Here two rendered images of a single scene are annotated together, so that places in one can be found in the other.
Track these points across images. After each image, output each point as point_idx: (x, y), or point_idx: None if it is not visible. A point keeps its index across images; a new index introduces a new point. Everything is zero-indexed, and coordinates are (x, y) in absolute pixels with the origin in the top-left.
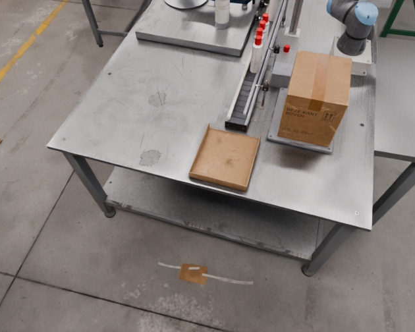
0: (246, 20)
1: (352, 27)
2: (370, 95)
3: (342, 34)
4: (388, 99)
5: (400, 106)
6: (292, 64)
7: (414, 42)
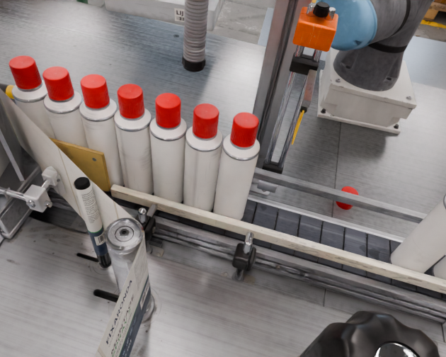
0: (230, 304)
1: (415, 27)
2: (442, 93)
3: (255, 86)
4: (440, 76)
5: None
6: (400, 198)
7: (271, 13)
